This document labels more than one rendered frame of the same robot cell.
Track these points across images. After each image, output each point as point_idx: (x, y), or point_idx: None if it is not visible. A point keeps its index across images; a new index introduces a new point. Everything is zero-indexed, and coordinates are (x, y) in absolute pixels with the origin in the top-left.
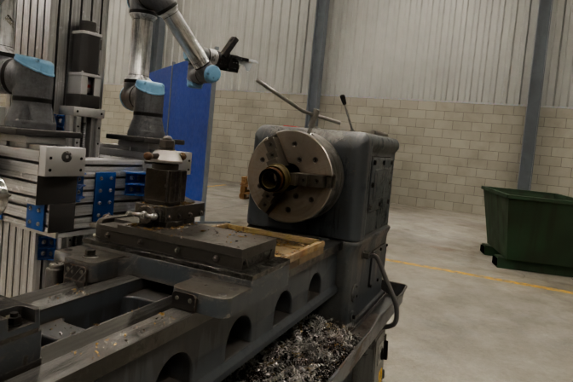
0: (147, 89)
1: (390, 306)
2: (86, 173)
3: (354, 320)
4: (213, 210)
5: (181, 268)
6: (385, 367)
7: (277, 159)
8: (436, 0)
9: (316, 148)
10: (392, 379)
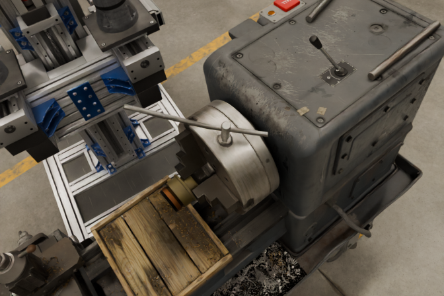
0: None
1: (363, 228)
2: (55, 100)
3: (313, 236)
4: None
5: None
6: (419, 166)
7: (182, 172)
8: None
9: (224, 172)
10: (416, 184)
